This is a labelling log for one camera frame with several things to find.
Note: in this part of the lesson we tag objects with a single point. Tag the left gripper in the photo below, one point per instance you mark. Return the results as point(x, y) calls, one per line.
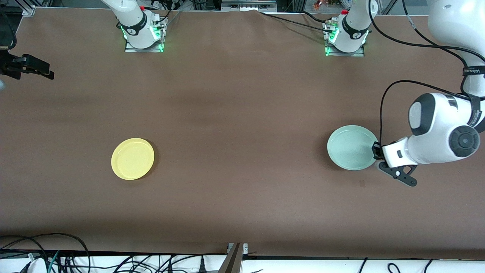
point(376, 150)

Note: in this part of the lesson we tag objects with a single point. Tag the pale green round plate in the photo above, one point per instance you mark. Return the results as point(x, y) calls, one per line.
point(350, 148)

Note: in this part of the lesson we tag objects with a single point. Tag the yellow round plate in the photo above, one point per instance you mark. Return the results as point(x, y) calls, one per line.
point(132, 159)

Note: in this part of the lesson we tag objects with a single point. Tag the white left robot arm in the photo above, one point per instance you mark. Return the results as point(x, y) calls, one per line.
point(435, 125)

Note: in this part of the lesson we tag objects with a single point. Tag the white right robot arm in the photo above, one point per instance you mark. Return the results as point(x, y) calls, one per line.
point(132, 19)

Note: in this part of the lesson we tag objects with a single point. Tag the aluminium corner profile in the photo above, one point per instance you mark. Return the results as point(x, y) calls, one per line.
point(27, 9)

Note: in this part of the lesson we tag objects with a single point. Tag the white bench surface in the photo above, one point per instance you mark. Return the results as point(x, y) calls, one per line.
point(303, 267)

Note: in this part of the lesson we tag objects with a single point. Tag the colourful background objects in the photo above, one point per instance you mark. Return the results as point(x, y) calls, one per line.
point(329, 3)

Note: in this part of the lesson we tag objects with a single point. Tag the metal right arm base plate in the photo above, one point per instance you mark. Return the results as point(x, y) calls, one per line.
point(130, 50)

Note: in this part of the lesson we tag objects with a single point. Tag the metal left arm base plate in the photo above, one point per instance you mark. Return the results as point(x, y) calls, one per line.
point(356, 54)

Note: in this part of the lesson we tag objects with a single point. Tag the aluminium frame bracket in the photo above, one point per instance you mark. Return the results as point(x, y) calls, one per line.
point(235, 259)

